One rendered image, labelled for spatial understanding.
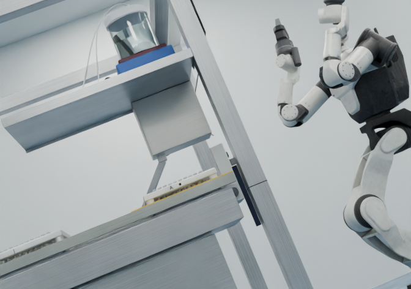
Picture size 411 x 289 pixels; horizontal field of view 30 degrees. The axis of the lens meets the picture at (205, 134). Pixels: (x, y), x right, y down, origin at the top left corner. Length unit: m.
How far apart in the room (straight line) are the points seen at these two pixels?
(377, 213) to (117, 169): 3.24
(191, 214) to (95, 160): 3.81
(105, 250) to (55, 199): 3.79
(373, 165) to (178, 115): 1.03
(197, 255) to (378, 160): 1.19
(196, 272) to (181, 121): 0.54
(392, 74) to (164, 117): 1.21
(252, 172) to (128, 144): 3.86
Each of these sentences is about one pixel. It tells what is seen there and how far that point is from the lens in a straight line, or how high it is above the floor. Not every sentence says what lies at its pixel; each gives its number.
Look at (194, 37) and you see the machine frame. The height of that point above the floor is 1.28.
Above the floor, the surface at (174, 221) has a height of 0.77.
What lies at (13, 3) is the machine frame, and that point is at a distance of 2.51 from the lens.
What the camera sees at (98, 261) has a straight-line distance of 2.37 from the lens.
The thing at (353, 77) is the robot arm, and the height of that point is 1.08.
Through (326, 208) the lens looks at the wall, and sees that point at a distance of 6.18.
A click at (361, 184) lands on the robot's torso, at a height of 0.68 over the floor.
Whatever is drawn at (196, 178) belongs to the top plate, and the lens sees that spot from 2.41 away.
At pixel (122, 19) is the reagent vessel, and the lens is 2.62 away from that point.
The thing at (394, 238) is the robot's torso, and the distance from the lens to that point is 3.30.
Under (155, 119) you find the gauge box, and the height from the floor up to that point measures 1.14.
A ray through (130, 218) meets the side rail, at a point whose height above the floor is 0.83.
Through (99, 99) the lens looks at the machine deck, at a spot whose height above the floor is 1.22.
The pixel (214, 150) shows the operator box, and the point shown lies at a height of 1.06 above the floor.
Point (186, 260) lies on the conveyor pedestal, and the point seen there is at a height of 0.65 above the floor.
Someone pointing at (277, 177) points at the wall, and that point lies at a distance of 6.14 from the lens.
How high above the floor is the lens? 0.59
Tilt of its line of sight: 10 degrees up
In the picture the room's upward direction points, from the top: 23 degrees counter-clockwise
